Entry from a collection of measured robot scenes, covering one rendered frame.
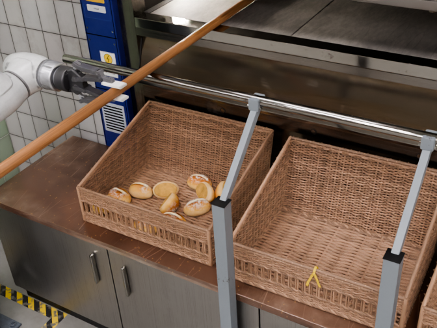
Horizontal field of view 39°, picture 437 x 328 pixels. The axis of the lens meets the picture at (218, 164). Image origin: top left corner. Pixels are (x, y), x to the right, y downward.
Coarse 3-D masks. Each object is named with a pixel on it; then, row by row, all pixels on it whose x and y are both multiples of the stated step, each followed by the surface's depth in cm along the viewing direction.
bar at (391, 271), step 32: (96, 64) 198; (224, 96) 177; (256, 96) 172; (384, 128) 156; (224, 192) 170; (416, 192) 150; (224, 224) 171; (224, 256) 178; (384, 256) 148; (224, 288) 185; (384, 288) 152; (224, 320) 193; (384, 320) 158
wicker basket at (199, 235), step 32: (128, 128) 235; (160, 128) 245; (192, 128) 237; (224, 128) 230; (256, 128) 223; (128, 160) 241; (160, 160) 249; (224, 160) 233; (256, 160) 212; (96, 192) 214; (128, 192) 238; (192, 192) 235; (256, 192) 220; (96, 224) 223; (128, 224) 214; (160, 224) 205; (192, 224) 197; (192, 256) 205
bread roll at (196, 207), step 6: (198, 198) 223; (204, 198) 224; (186, 204) 222; (192, 204) 221; (198, 204) 221; (204, 204) 222; (186, 210) 222; (192, 210) 221; (198, 210) 221; (204, 210) 222; (192, 216) 222
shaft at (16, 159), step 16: (224, 16) 218; (208, 32) 210; (176, 48) 196; (160, 64) 189; (128, 80) 178; (112, 96) 172; (80, 112) 163; (64, 128) 158; (32, 144) 150; (48, 144) 154; (16, 160) 146; (0, 176) 143
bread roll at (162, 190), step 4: (156, 184) 231; (160, 184) 230; (164, 184) 231; (168, 184) 231; (172, 184) 231; (176, 184) 232; (156, 188) 230; (160, 188) 230; (164, 188) 230; (168, 188) 230; (172, 188) 231; (176, 188) 231; (156, 192) 230; (160, 192) 230; (164, 192) 230; (168, 192) 230; (172, 192) 230; (176, 192) 231; (156, 196) 231; (160, 196) 230; (164, 196) 230
